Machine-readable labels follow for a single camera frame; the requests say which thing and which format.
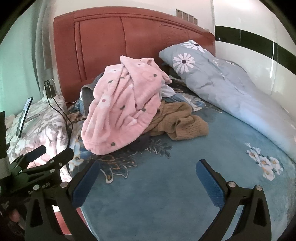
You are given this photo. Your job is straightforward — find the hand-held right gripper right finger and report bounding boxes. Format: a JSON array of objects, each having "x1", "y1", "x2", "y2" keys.
[{"x1": 196, "y1": 159, "x2": 272, "y2": 241}]

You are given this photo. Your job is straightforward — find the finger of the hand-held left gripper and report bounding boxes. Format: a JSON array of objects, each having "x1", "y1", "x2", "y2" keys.
[
  {"x1": 20, "y1": 148, "x2": 74, "y2": 179},
  {"x1": 9, "y1": 145, "x2": 47, "y2": 171}
]

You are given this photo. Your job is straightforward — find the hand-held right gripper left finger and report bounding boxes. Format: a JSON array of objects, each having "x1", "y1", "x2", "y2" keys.
[{"x1": 24, "y1": 160, "x2": 101, "y2": 241}]

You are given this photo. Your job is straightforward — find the pink fleece robe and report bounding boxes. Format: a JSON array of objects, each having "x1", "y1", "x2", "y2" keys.
[{"x1": 81, "y1": 56, "x2": 173, "y2": 155}]

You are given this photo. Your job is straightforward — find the person's left hand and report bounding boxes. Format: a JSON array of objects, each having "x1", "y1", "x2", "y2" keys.
[{"x1": 9, "y1": 207, "x2": 25, "y2": 227}]

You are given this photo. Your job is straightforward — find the pink-grey floral quilt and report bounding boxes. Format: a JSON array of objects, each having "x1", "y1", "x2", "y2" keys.
[{"x1": 5, "y1": 96, "x2": 70, "y2": 183}]

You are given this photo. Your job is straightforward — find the black smartphone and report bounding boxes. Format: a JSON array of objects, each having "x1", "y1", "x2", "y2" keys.
[{"x1": 17, "y1": 97, "x2": 33, "y2": 138}]

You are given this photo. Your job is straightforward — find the blue floral bed blanket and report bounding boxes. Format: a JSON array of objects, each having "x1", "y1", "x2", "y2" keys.
[{"x1": 68, "y1": 86, "x2": 296, "y2": 241}]

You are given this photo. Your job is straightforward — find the black charger plug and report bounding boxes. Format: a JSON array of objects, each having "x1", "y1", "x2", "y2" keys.
[{"x1": 45, "y1": 81, "x2": 56, "y2": 98}]

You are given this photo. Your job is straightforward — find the brown knitted sweater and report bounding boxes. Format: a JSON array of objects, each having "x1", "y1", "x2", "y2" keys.
[{"x1": 143, "y1": 101, "x2": 209, "y2": 141}]

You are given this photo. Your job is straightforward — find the grey cloth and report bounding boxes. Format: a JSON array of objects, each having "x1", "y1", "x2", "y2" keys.
[{"x1": 80, "y1": 72, "x2": 99, "y2": 109}]

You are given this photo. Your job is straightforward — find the grey-blue floral duvet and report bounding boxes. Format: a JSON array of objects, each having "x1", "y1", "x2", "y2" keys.
[{"x1": 159, "y1": 40, "x2": 296, "y2": 160}]

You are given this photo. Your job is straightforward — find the light blue garment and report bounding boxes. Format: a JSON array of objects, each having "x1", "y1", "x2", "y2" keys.
[{"x1": 161, "y1": 84, "x2": 177, "y2": 98}]

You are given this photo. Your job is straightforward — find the white wardrobe with black stripe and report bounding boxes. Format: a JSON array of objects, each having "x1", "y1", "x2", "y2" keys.
[{"x1": 211, "y1": 0, "x2": 296, "y2": 98}]

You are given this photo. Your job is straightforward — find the red bed headboard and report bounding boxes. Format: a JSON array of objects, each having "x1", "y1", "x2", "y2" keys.
[{"x1": 54, "y1": 6, "x2": 216, "y2": 109}]

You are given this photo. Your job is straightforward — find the black charger cable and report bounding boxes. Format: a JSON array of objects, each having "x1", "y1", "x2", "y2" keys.
[{"x1": 47, "y1": 96, "x2": 74, "y2": 151}]

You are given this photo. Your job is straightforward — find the white charger cable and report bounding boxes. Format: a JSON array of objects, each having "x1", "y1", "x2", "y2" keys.
[{"x1": 54, "y1": 91, "x2": 78, "y2": 105}]

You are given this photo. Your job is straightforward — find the grey wall panel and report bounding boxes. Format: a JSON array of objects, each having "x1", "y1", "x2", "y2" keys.
[{"x1": 176, "y1": 9, "x2": 197, "y2": 25}]

